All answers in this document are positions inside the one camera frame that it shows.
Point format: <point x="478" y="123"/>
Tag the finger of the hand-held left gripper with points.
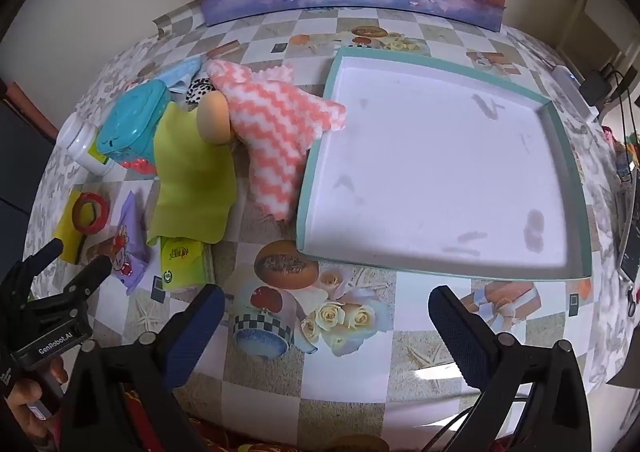
<point x="47" y="252"/>
<point x="92" y="272"/>

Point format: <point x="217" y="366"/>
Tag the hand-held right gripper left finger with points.
<point x="192" y="332"/>

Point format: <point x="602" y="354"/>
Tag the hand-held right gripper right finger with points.
<point x="460" y="347"/>

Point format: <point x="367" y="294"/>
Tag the yellow packet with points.
<point x="65" y="237"/>

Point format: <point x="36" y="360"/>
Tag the purple snack packet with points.
<point x="125" y="252"/>

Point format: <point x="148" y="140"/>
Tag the red tape roll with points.
<point x="102" y="212"/>

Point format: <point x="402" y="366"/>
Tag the yellow-green cloth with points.
<point x="192" y="192"/>

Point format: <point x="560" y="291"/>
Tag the white tray with teal rim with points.
<point x="440" y="157"/>

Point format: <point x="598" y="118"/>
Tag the beige egg-shaped sponge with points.
<point x="214" y="120"/>

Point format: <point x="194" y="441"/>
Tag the leopard print scrunchie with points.
<point x="200" y="90"/>

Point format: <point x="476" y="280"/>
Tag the pink white striped fluffy cloth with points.
<point x="270" y="132"/>

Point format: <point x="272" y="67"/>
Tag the light blue cloth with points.
<point x="182" y="72"/>

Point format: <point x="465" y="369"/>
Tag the person's left hand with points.
<point x="22" y="402"/>

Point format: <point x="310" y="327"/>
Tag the dark cabinet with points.
<point x="15" y="157"/>

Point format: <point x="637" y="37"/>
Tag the red plastic piece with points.
<point x="137" y="166"/>

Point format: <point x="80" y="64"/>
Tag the white jar with green label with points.
<point x="82" y="142"/>

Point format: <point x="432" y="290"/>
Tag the teal plastic container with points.
<point x="130" y="122"/>

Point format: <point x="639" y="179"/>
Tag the pile of colourful small trinkets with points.
<point x="622" y="147"/>

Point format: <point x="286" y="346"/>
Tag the white power strip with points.
<point x="575" y="92"/>

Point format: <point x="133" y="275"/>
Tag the black charger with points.
<point x="595" y="85"/>

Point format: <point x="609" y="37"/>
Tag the cream wooden chair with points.
<point x="595" y="22"/>

